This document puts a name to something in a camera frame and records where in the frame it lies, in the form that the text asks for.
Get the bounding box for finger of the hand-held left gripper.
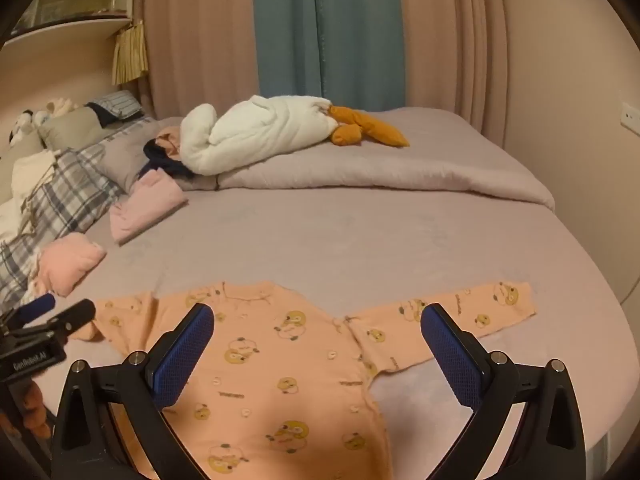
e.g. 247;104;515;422
10;292;57;329
42;299;97;342

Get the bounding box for striped pillow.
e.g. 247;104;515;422
85;91;143;123

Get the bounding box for grey duvet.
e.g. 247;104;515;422
102;107;556;206

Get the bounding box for yellow fringed cloth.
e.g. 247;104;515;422
112;20;150;86

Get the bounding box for small plush toys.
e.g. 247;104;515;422
7;97;78;146

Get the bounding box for orange printed baby romper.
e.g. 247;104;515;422
75;280;537;480

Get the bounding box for white goose plush toy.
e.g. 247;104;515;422
180;94;411;177

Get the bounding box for pink curtain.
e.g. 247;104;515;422
395;0;508;151
142;0;258;121

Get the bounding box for navy dark cloth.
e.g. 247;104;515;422
144;141;197;180

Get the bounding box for person's left hand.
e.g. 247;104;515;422
14;379;55;442

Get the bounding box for white cloth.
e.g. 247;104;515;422
10;152;56;201

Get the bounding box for plaid quilt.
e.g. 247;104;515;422
0;145;128;311

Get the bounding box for peach cloth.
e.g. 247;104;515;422
154;127;183;158

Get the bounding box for grey pillow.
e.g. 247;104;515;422
37;106;113;151

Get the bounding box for white wall socket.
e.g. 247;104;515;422
620;100;640;136

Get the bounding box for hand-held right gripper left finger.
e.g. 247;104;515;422
50;302;221;480

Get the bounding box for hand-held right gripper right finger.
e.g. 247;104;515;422
420;302;588;480

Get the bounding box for folded pink garment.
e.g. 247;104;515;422
32;232;108;297
109;169;190;245

